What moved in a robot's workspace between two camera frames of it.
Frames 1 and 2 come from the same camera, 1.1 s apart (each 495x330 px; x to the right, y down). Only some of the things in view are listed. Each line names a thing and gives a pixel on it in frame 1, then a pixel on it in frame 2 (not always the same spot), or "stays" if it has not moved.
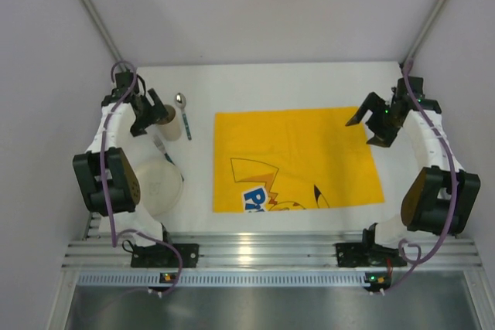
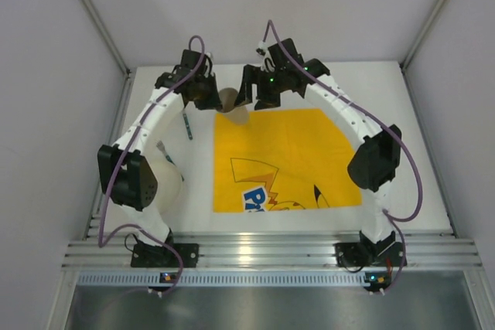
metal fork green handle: [160, 144] stays
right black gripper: [381, 120] -> [254, 85]
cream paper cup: [170, 127] -> [235, 114]
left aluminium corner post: [92, 10] stays
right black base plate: [367, 254] stays
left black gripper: [145, 114] -> [209, 95]
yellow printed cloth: [292, 159] stays
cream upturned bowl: [161, 187] stays
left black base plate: [161, 256] stays
